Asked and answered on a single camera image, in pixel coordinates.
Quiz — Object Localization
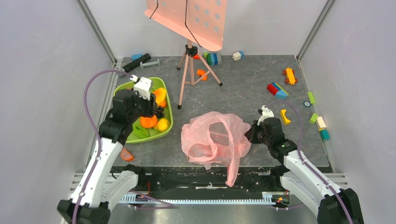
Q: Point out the red blue brick house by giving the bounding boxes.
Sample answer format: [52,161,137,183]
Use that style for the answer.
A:
[267,82,289,99]

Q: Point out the fake mango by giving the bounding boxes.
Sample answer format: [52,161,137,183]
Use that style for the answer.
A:
[157,99,168,108]

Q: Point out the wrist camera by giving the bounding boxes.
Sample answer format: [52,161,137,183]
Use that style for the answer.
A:
[130,75,152,100]
[257,105,274,126]

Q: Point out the green small brick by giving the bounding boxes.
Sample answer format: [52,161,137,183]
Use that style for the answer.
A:
[309,113,318,124]

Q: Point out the yellow toy car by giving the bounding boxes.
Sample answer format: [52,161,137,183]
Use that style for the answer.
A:
[282,67,298,85]

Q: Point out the pink plastic bag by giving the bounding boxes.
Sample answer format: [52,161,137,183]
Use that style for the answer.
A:
[181,112,252,187]

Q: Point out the fake black grapes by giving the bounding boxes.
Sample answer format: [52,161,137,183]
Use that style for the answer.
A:
[155,106,165,119]

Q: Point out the green plastic basin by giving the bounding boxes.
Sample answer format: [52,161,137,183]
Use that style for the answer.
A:
[113,77,174,144]

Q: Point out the grey syringe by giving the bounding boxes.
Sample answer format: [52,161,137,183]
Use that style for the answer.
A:
[140,58,160,69]

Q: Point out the small blue wheel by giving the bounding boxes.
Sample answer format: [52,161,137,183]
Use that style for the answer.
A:
[303,101,311,107]

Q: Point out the fake green pepper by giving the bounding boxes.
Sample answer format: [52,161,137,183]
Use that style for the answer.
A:
[132,123,160,139]

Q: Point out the white teal brick stack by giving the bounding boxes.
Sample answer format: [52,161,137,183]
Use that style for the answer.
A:
[316,116,330,141]

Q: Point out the orange slice toy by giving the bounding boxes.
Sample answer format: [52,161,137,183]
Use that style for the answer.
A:
[120,148,134,161]

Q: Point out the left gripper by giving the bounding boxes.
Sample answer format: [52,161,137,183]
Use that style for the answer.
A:
[128,87,157,122]

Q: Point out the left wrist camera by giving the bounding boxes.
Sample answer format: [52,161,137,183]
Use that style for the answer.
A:
[130,75,152,100]

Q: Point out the blue toy brick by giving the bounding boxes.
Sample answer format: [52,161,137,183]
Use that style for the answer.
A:
[131,54,142,61]

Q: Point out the fake yellow orange fruit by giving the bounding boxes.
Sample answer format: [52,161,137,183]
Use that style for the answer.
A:
[153,87,167,104]

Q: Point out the black microphone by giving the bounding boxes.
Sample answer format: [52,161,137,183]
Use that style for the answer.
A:
[115,53,151,72]

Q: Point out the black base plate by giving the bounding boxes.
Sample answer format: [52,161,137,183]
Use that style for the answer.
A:
[134,166,286,200]

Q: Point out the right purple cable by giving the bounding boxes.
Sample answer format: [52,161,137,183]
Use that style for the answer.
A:
[266,100,355,224]

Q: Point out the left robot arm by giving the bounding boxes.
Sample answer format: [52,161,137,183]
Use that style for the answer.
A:
[57,90,157,224]

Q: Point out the white blue brick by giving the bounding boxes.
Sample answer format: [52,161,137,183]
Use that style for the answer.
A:
[232,51,244,61]

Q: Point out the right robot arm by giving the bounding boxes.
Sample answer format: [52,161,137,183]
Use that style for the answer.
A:
[245,118,364,224]

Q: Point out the pink music stand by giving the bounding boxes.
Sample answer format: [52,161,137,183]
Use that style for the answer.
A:
[144,0,227,109]

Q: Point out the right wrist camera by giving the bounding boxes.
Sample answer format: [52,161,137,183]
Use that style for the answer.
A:
[257,105,274,126]

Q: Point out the fake lemon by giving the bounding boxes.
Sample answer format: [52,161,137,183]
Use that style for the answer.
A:
[153,118,170,133]

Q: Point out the green blue brick stack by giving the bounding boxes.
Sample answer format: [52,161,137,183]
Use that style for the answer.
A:
[203,52,222,65]

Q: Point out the green flat brick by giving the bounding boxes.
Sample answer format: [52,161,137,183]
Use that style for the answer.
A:
[307,91,316,105]

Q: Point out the yellow curved brick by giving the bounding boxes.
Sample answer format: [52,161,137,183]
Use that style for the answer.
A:
[280,109,291,125]

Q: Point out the orange curved brick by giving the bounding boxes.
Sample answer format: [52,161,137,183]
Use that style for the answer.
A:
[196,69,208,81]

